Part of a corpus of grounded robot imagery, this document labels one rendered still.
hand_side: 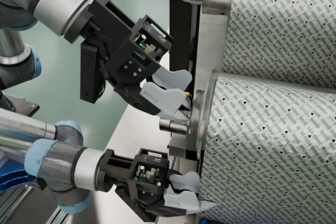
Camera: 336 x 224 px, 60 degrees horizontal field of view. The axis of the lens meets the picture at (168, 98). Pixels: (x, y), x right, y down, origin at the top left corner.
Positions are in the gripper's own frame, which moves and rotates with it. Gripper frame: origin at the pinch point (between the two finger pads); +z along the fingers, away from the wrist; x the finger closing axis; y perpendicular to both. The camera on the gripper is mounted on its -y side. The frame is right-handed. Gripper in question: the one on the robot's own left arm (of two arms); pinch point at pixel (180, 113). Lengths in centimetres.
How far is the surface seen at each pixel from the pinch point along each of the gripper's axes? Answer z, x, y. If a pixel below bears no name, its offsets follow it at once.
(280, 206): 22.1, -4.4, 2.1
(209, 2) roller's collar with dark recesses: -4.9, 23.7, 6.3
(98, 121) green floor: 19, 100, -149
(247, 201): 18.7, -4.5, -1.8
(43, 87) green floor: -29, 125, -189
